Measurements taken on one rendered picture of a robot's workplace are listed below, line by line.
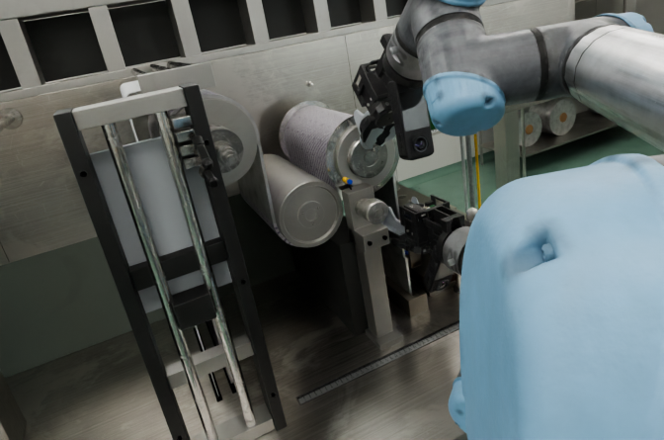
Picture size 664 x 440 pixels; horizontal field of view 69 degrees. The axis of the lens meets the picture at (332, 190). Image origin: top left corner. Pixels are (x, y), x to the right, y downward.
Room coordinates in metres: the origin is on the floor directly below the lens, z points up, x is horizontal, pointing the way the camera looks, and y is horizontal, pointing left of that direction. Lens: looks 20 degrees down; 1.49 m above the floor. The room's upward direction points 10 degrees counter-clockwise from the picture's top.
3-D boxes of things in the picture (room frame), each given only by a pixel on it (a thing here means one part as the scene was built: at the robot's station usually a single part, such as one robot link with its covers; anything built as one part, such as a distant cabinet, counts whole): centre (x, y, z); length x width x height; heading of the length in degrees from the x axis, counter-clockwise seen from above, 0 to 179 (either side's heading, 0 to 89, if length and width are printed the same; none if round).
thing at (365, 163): (0.81, -0.07, 1.25); 0.07 x 0.02 x 0.07; 111
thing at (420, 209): (0.74, -0.16, 1.12); 0.12 x 0.08 x 0.09; 21
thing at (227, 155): (0.65, 0.13, 1.33); 0.06 x 0.03 x 0.03; 21
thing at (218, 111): (0.85, 0.21, 1.33); 0.25 x 0.14 x 0.14; 21
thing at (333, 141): (0.82, -0.07, 1.25); 0.15 x 0.01 x 0.15; 111
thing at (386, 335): (0.77, -0.05, 1.05); 0.06 x 0.05 x 0.31; 21
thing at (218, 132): (0.70, 0.16, 1.33); 0.06 x 0.06 x 0.06; 21
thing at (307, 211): (0.89, 0.09, 1.17); 0.26 x 0.12 x 0.12; 21
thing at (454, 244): (0.67, -0.19, 1.11); 0.08 x 0.05 x 0.08; 111
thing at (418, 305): (0.96, -0.08, 0.92); 0.28 x 0.04 x 0.04; 21
